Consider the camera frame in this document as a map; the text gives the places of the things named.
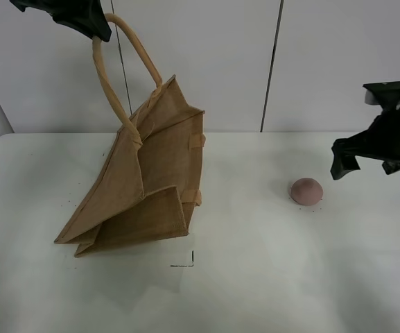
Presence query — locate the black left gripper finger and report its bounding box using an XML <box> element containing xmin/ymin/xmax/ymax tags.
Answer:
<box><xmin>10</xmin><ymin>0</ymin><xmax>112</xmax><ymax>42</ymax></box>

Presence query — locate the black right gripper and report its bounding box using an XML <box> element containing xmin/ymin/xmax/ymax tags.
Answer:
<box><xmin>330</xmin><ymin>81</ymin><xmax>400</xmax><ymax>180</ymax></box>

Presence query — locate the brown linen tote bag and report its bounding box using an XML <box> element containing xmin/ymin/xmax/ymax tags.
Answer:
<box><xmin>55</xmin><ymin>13</ymin><xmax>206</xmax><ymax>257</ymax></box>

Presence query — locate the black corner mark tape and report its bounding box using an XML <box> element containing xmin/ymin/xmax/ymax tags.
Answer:
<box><xmin>170</xmin><ymin>250</ymin><xmax>194</xmax><ymax>268</ymax></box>

